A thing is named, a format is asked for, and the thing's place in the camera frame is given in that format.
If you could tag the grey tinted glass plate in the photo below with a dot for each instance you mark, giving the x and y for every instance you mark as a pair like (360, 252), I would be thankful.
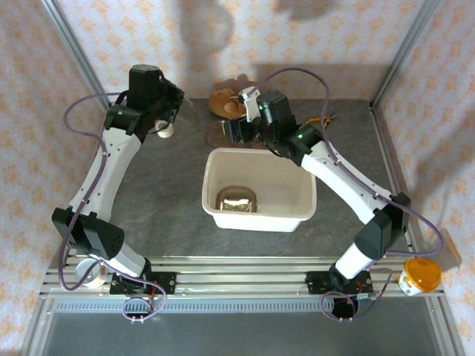
(237, 202)

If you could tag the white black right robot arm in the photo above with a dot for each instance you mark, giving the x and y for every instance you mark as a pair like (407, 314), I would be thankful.
(334, 174)

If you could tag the white plastic bin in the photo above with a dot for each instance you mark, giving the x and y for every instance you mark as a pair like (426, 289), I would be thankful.
(282, 174)

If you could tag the brown tinted glass plate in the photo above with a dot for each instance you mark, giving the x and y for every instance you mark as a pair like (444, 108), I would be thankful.
(215, 138)

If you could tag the brown plush toy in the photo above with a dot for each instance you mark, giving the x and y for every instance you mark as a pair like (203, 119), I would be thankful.
(220, 102)

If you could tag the small white cup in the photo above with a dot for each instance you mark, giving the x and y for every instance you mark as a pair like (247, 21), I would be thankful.
(165, 130)

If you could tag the perforated metal vent strip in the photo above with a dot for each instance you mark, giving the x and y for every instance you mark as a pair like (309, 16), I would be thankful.
(237, 306)

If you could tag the silver tin can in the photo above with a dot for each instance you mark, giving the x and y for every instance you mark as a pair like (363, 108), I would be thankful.
(87, 274)

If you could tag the small green circuit board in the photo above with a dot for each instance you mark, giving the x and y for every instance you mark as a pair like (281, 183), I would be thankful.
(366, 296)

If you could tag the cup with orange lid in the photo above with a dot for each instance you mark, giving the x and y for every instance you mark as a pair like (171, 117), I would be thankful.
(421, 274)

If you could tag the aluminium side rail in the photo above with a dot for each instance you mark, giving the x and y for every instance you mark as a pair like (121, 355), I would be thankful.
(386, 148)
(100, 128)

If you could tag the aluminium frame post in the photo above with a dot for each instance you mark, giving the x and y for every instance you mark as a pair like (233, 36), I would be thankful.
(406, 48)
(75, 48)

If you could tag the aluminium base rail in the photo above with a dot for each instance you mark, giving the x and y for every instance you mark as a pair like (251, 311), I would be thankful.
(237, 278)

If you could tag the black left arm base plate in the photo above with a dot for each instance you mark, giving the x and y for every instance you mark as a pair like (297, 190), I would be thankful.
(167, 283)

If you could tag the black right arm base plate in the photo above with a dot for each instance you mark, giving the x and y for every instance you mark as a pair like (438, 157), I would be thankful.
(315, 282)

